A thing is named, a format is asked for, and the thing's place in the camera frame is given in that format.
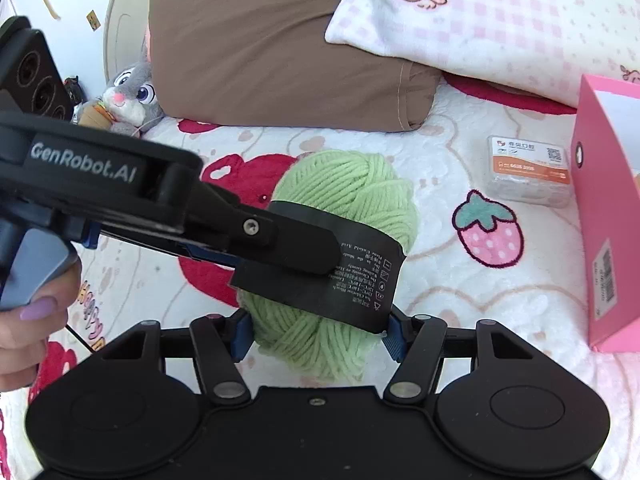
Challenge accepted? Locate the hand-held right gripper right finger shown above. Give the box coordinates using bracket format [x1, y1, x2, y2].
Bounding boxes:
[382, 305, 541, 404]

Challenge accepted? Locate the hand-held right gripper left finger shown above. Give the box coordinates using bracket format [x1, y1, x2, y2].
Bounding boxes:
[100, 309, 254, 407]

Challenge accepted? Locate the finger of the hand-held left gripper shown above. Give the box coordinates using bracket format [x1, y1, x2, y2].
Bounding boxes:
[100, 232, 241, 269]
[187, 182, 342, 276]

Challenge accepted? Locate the green yarn ball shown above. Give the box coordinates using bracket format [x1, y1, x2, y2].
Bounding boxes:
[230, 149, 418, 383]

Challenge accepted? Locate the pink cardboard box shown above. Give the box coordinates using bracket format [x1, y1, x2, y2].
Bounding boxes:
[572, 74, 640, 354]

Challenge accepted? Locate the person's left hand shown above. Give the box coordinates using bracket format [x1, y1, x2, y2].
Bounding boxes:
[0, 262, 84, 392]

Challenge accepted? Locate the small dark object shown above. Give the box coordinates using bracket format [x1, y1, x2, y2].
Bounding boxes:
[64, 76, 84, 112]

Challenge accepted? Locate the printed bear blanket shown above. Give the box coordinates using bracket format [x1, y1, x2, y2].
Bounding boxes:
[0, 72, 640, 480]

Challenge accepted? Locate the grey rabbit plush toy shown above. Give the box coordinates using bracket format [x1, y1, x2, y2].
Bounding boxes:
[80, 42, 166, 137]

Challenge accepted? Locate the beige bed headboard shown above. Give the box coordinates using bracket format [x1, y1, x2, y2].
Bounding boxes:
[102, 0, 157, 97]

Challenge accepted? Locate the brown pillow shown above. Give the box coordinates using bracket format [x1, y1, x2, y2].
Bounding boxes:
[147, 0, 443, 133]

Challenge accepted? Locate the clear floss pick box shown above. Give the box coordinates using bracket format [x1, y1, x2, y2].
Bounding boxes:
[486, 135, 572, 209]

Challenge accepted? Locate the pink checked cartoon pillow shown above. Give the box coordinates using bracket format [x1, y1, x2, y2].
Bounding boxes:
[325, 0, 640, 117]

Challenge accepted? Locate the black cable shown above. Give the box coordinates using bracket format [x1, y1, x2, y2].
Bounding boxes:
[65, 325, 97, 357]

